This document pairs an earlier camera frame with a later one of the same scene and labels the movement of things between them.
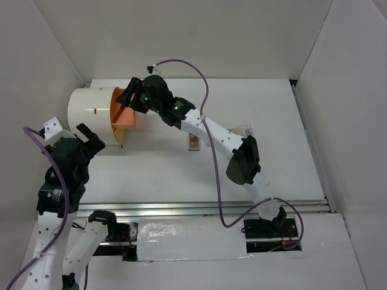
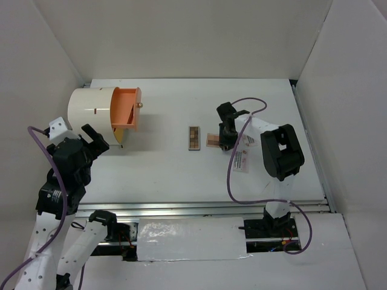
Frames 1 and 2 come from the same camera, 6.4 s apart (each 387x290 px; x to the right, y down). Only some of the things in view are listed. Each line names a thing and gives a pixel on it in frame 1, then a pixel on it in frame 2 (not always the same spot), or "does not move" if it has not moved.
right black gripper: (135, 86) → (224, 141)
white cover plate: (190, 238) does not move
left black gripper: (94, 144) does not move
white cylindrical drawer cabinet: (91, 107) does not move
